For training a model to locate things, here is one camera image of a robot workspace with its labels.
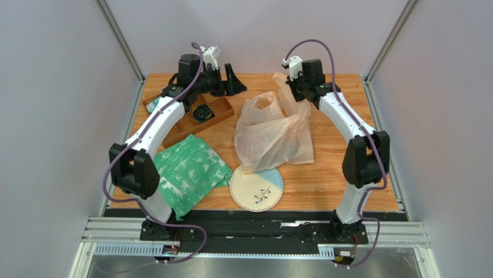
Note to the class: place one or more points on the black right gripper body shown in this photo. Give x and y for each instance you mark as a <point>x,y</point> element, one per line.
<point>294,88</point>

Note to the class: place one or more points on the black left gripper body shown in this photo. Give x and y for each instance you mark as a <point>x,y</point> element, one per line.
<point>212,82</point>

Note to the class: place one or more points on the translucent white plastic bag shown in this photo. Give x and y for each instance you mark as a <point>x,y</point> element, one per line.
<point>273,129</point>

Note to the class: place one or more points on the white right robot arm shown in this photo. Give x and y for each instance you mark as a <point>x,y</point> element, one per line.
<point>366,160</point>

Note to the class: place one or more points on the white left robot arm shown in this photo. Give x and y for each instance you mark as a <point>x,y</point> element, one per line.
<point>132,167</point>

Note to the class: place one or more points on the wooden compartment tray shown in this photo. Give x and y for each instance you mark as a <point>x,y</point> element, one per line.
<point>206,112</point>

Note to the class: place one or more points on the white teal patterned sock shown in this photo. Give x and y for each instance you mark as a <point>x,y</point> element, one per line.
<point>151,103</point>

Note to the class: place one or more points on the green white cloth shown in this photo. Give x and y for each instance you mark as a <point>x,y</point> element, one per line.
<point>188,171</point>

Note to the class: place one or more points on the cream and blue ceramic plate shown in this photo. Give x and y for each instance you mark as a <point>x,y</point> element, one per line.
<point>256,191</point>

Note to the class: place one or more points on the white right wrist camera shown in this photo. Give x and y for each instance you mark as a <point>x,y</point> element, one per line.
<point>294,65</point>

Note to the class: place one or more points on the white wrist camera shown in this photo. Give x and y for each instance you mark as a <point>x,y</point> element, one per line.
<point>294,65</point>
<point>210,56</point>

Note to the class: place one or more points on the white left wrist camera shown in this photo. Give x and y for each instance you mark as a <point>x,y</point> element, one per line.
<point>210,56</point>

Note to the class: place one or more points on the aluminium frame rail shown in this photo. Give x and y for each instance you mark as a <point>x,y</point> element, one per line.
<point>111,21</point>

